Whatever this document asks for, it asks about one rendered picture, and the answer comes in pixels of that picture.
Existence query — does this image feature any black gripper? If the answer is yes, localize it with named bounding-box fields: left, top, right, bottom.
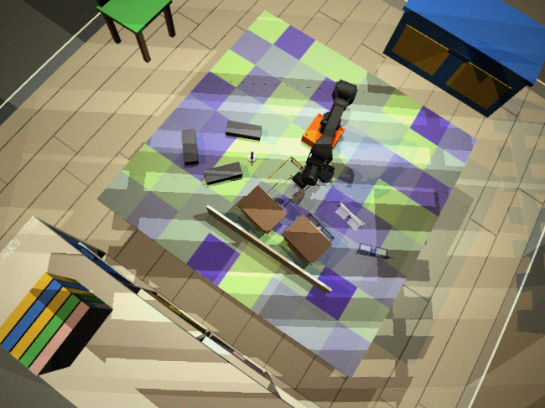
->
left=293, top=163, right=309, bottom=189

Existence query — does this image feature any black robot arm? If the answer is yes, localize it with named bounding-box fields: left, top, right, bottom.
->
left=302, top=79, right=358, bottom=186

